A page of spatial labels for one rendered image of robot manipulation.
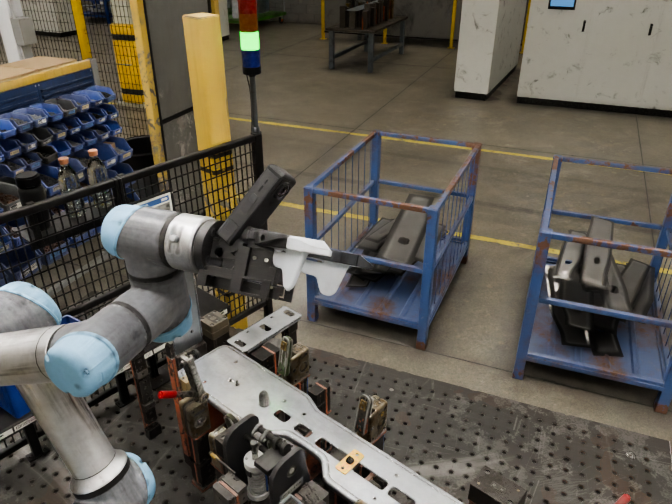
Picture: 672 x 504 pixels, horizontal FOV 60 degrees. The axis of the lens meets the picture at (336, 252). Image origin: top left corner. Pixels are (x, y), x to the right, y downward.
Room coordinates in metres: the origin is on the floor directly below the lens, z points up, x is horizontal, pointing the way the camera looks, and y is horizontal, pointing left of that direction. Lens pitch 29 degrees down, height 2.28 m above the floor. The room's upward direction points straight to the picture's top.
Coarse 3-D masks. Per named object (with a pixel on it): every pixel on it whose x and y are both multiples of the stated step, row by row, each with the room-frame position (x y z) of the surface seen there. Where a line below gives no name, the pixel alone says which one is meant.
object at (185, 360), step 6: (186, 354) 1.30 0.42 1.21; (192, 354) 1.31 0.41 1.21; (198, 354) 1.30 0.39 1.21; (186, 360) 1.27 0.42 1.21; (192, 360) 1.28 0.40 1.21; (180, 366) 1.27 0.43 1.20; (186, 366) 1.28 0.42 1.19; (192, 366) 1.28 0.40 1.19; (186, 372) 1.29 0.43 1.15; (192, 372) 1.28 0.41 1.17; (192, 378) 1.28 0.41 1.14; (198, 378) 1.29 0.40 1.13; (192, 384) 1.29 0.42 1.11; (198, 384) 1.29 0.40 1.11; (198, 390) 1.29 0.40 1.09; (204, 390) 1.30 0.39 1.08; (198, 396) 1.29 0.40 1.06
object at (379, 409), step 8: (376, 400) 1.30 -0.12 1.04; (384, 400) 1.30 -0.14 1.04; (376, 408) 1.26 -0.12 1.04; (384, 408) 1.28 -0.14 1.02; (376, 416) 1.25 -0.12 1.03; (384, 416) 1.28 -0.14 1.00; (368, 424) 1.23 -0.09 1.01; (376, 424) 1.25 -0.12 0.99; (384, 424) 1.28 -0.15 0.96; (368, 432) 1.23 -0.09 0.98; (376, 432) 1.25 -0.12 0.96; (384, 432) 1.28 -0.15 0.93; (368, 440) 1.23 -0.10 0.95; (376, 440) 1.25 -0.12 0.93; (360, 472) 1.26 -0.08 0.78; (368, 472) 1.23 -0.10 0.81
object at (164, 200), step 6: (162, 192) 1.90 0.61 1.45; (168, 192) 1.92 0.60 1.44; (144, 198) 1.84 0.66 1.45; (150, 198) 1.86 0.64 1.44; (156, 198) 1.88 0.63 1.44; (162, 198) 1.90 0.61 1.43; (168, 198) 1.92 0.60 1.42; (132, 204) 1.81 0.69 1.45; (138, 204) 1.83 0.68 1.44; (144, 204) 1.84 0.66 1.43; (150, 204) 1.86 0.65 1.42; (156, 204) 1.88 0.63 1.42; (162, 204) 1.89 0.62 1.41; (168, 204) 1.91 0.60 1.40; (174, 204) 1.93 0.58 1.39; (174, 210) 1.93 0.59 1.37
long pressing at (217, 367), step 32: (224, 352) 1.57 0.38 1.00; (224, 384) 1.41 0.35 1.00; (256, 384) 1.41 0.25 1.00; (288, 384) 1.42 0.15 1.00; (320, 416) 1.28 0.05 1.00; (320, 448) 1.15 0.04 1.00; (352, 448) 1.15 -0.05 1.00; (352, 480) 1.05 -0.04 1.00; (384, 480) 1.05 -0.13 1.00; (416, 480) 1.05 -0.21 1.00
